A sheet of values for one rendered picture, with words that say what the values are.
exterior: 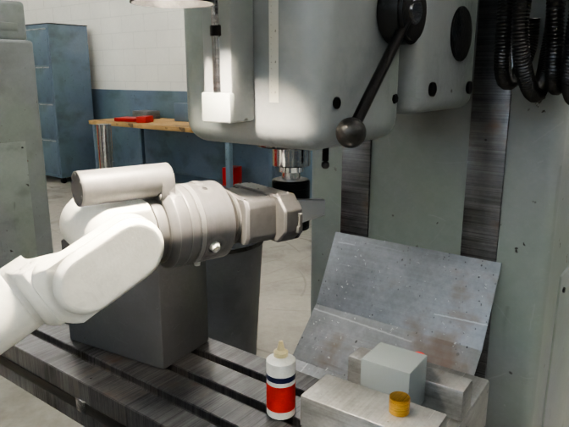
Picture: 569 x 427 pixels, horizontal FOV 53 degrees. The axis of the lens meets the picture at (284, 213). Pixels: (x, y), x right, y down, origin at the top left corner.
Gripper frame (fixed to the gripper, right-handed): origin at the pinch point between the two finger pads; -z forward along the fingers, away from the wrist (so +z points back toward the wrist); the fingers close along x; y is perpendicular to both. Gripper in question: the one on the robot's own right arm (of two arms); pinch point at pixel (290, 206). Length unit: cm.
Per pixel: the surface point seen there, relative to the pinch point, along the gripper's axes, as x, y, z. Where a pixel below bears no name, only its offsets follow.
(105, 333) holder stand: 34.5, 26.8, 12.3
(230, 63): -5.0, -17.0, 11.8
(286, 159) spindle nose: -1.5, -6.2, 1.9
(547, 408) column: -10, 44, -53
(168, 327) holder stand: 23.4, 23.4, 5.9
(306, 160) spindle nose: -2.3, -5.9, -0.6
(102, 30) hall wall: 702, -72, -247
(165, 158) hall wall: 594, 85, -275
